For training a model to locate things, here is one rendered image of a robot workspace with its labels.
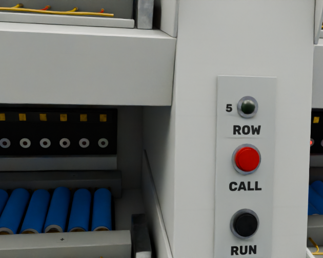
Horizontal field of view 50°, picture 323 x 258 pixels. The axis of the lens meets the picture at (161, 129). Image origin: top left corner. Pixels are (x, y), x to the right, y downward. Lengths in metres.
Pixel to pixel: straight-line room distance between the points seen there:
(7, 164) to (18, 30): 0.21
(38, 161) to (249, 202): 0.24
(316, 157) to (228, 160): 0.25
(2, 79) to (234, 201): 0.17
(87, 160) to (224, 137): 0.20
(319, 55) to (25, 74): 0.19
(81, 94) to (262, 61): 0.12
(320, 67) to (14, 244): 0.26
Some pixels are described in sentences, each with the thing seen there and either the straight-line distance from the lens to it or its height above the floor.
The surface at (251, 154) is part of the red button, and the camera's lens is 0.23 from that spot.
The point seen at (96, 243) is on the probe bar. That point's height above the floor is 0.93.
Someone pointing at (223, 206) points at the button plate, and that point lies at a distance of 0.23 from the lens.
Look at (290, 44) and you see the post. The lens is 0.25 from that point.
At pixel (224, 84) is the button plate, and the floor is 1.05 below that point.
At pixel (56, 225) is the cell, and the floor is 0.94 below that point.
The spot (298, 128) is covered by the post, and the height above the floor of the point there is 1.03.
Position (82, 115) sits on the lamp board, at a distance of 0.37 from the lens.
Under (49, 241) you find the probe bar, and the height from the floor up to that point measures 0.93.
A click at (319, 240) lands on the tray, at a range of 0.36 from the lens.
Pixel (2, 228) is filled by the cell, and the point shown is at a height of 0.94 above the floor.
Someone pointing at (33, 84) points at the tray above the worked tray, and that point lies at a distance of 0.23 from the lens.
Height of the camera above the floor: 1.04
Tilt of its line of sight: 3 degrees down
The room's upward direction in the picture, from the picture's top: 1 degrees clockwise
